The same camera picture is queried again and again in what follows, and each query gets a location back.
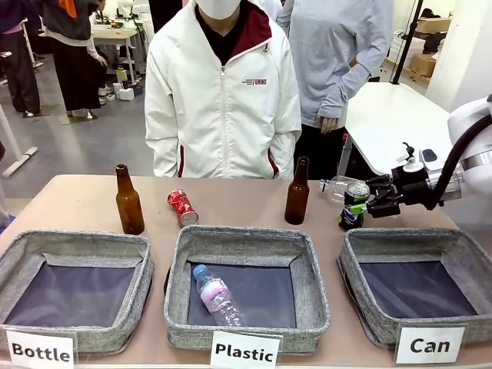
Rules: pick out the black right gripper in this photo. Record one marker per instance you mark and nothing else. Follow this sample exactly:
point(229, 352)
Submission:
point(413, 188)

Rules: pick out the blue green drink can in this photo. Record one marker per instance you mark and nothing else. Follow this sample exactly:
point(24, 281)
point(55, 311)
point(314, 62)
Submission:
point(351, 217)

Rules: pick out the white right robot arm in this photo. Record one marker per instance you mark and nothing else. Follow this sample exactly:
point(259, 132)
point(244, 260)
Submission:
point(467, 123)

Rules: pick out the grey basket labelled can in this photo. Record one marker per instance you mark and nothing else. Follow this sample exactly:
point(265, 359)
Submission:
point(415, 242)

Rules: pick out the grey basket labelled plastic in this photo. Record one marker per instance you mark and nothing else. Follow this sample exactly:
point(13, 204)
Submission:
point(246, 240)

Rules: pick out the white can label card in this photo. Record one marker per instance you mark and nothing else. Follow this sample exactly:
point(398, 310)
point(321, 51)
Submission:
point(430, 345)

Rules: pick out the red crushed soda can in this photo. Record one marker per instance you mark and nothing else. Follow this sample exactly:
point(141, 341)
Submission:
point(182, 207)

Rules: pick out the grey basket labelled bottle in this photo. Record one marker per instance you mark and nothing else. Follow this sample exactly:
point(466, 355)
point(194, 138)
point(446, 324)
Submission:
point(23, 246)

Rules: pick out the grey shirt person left hand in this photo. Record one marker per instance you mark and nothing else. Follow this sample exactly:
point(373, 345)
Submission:
point(328, 125)

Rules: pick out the clear crushed plastic bottle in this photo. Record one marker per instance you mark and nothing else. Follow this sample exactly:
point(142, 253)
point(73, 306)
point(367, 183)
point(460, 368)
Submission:
point(333, 190)

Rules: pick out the white table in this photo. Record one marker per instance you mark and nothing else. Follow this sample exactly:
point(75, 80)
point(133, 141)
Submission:
point(392, 115)

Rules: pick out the brown glass beer bottle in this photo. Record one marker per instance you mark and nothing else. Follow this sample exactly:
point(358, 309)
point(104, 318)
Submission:
point(296, 203)
point(130, 207)

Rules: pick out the tall cardboard box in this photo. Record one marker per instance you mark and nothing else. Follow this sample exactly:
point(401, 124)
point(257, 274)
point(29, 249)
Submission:
point(423, 65)

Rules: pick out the black stand pole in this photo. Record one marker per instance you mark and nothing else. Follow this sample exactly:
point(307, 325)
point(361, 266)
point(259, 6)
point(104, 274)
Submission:
point(405, 42)

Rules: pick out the person in grey shirt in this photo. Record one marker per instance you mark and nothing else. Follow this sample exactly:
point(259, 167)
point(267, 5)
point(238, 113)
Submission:
point(326, 46)

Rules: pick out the flat cardboard box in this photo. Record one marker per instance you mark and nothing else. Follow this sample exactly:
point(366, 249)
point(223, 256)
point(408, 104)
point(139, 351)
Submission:
point(434, 25)

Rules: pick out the plastic bottle with pink label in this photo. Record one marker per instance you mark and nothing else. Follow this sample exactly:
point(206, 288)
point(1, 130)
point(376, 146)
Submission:
point(217, 298)

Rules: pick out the person in white jacket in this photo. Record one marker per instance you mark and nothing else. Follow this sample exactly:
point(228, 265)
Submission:
point(200, 107)

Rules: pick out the white plastic label card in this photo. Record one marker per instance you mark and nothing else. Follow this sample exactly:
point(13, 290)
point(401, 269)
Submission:
point(246, 351)

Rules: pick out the white face mask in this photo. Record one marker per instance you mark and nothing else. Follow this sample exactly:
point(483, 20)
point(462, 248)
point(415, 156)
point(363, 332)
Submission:
point(217, 7)

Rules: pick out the small white box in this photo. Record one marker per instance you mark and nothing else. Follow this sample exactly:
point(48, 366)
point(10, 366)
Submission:
point(126, 94)

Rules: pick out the white background desk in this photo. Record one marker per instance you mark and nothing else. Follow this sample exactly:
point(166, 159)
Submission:
point(113, 36)

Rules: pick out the person in black skirt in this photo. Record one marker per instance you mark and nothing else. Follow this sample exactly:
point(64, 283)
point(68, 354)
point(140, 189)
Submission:
point(75, 69)

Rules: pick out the white desk leg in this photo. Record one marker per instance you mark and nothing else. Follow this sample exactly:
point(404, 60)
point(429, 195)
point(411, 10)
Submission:
point(11, 146)

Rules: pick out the white bottle label card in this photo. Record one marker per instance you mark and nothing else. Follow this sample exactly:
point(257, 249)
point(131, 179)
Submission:
point(40, 351)

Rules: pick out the person in dark trousers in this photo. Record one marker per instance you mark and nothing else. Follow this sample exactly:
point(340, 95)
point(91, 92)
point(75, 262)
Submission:
point(19, 61)

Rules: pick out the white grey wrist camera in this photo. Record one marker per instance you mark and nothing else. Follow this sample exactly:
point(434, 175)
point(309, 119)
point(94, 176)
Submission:
point(426, 157)

